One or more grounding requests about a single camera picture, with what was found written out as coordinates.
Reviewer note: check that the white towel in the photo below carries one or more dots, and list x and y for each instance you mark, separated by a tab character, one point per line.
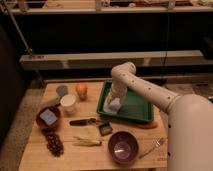
112	104

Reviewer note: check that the white cup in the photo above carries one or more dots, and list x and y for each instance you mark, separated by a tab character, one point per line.
68	103

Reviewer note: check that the metal shelf rack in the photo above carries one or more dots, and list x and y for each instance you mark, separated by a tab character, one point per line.
58	43

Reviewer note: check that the yellow corn cob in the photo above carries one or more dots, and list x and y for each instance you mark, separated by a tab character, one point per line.
86	142

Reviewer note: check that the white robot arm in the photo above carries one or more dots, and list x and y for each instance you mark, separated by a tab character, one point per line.
190	119

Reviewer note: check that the green plastic tray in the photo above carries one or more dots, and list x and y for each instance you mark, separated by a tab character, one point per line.
135	108

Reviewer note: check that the blue sponge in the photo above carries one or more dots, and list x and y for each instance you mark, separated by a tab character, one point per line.
48	117

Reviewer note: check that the orange carrot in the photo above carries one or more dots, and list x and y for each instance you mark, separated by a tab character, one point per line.
151	125

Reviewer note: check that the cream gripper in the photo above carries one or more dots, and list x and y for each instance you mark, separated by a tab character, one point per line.
117	92

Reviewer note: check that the dark grape bunch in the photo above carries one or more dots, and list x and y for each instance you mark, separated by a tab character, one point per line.
54	144

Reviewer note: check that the silver fork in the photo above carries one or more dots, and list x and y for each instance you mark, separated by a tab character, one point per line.
156	144

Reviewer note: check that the orange fruit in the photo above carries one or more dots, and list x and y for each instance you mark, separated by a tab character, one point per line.
81	89

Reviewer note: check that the black handled knife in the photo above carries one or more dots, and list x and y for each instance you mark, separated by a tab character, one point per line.
83	122

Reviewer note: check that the small dark box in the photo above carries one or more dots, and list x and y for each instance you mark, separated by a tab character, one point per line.
105	129

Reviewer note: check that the small blue grey lid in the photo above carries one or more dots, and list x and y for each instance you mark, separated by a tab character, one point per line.
62	90

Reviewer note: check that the purple bowl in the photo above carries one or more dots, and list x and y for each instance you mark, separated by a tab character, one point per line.
123	147

